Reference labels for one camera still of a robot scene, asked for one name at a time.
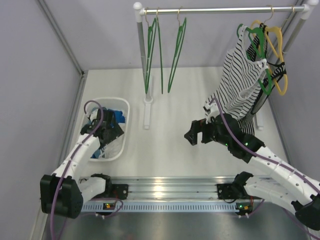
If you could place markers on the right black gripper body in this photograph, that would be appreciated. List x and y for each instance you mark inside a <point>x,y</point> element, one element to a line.
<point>214,135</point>

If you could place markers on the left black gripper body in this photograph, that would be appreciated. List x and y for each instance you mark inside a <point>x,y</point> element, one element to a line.
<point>110,132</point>

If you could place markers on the white tank top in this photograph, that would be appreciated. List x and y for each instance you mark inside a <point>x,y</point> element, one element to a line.
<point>112,149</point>

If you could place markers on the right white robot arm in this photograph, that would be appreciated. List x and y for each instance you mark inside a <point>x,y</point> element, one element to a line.
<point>289,189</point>

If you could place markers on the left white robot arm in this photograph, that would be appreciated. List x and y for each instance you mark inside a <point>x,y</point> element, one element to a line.
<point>62,193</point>

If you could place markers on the striped tank top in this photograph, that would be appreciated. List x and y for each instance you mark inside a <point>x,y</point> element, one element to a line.
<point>227,92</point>

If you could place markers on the green hanger with striped top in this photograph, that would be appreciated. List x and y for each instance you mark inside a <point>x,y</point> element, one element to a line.
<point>260,55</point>

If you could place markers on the yellow hanger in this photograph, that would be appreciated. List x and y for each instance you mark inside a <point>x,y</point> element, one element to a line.
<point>276,57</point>

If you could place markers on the dark blue garment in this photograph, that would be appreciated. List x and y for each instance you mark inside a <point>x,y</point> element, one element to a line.
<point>120,119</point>

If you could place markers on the white plastic laundry basket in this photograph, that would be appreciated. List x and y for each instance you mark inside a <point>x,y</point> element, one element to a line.
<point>114,103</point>

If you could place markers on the dark striped garment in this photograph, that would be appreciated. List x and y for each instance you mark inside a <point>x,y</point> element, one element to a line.
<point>278,74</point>

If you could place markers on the white clothes rack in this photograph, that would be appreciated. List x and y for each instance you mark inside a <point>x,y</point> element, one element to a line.
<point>209,32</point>

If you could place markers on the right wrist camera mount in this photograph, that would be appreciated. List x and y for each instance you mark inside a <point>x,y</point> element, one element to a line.
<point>212,111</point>

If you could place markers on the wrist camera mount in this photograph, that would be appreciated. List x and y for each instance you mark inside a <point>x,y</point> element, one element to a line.
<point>92,116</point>
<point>212,111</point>

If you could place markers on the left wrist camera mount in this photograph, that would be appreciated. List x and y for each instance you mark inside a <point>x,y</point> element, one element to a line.
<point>92,116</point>

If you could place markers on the aluminium mounting rail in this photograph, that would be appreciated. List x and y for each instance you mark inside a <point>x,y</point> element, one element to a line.
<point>171,195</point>

